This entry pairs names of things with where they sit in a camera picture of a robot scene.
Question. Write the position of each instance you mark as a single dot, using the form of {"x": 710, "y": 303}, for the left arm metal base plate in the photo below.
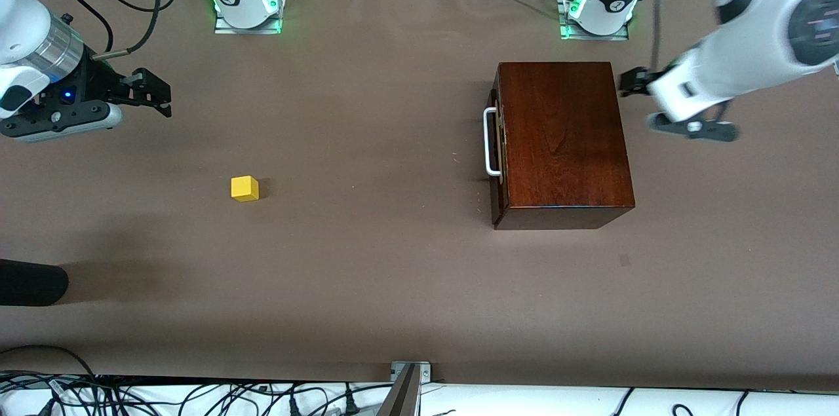
{"x": 577, "y": 34}

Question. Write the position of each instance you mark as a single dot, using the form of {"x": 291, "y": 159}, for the dark slanted beam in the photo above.
{"x": 401, "y": 396}

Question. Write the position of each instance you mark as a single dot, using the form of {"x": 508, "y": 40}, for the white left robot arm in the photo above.
{"x": 754, "y": 29}

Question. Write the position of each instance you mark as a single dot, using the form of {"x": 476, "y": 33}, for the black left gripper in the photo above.
{"x": 633, "y": 80}

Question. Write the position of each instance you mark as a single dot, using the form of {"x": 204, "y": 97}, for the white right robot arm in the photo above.
{"x": 19, "y": 16}

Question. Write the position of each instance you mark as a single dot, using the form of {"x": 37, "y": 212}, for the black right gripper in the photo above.
{"x": 92, "y": 84}

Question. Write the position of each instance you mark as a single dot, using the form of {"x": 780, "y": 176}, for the small metal table bracket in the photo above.
{"x": 423, "y": 371}

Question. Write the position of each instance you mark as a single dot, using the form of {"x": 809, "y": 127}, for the black power plug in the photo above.
{"x": 295, "y": 408}
{"x": 352, "y": 406}

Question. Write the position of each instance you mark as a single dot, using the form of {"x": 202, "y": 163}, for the dark wooden cabinet box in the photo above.
{"x": 564, "y": 141}

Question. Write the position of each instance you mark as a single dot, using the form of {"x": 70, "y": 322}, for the yellow cube block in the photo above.
{"x": 244, "y": 189}

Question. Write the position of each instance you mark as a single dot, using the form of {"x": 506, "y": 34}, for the black cylindrical object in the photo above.
{"x": 29, "y": 282}

